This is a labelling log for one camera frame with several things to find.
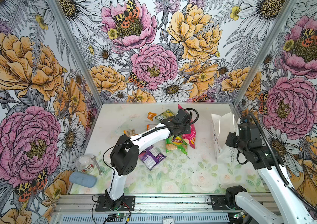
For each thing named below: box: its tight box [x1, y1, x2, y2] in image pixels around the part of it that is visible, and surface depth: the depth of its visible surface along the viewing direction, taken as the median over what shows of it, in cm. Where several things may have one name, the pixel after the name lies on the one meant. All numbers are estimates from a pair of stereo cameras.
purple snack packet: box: [138, 145, 167, 172], surface depth 90 cm
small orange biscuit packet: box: [147, 111, 158, 121], surface depth 114 cm
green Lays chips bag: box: [165, 134, 188, 155], surface depth 94 cm
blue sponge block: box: [68, 171, 98, 189], surface depth 81 cm
